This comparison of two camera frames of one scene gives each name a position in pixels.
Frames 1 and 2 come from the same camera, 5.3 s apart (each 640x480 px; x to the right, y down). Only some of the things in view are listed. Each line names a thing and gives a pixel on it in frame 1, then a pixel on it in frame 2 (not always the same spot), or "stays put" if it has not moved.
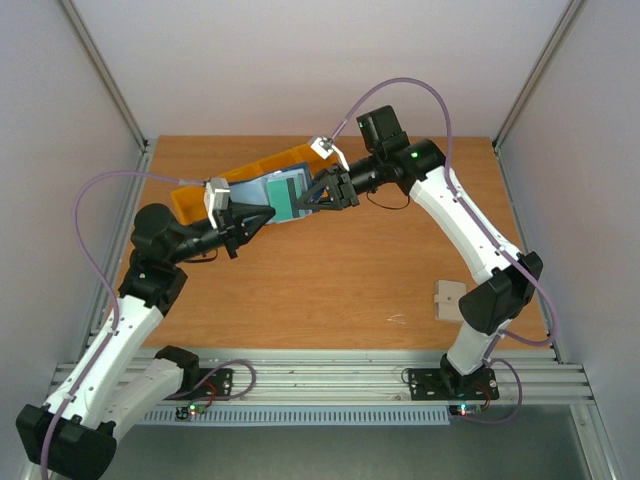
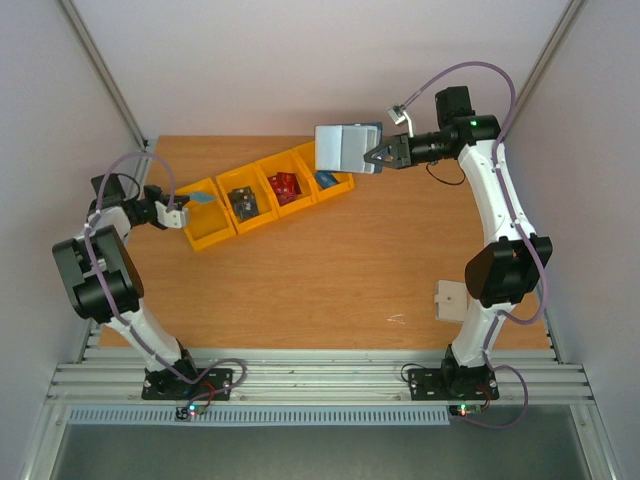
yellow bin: [301, 156] to [287, 184]
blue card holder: [253, 190] to [342, 147]
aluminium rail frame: [382, 377] stays put
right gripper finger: [334, 205] to [380, 162]
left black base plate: [205, 384] stays put
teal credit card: [280, 198] to [202, 197]
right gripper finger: [328, 179] to [384, 154]
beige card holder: [447, 298] stays put
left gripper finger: [245, 211] to [181, 199]
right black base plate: [443, 384] stays put
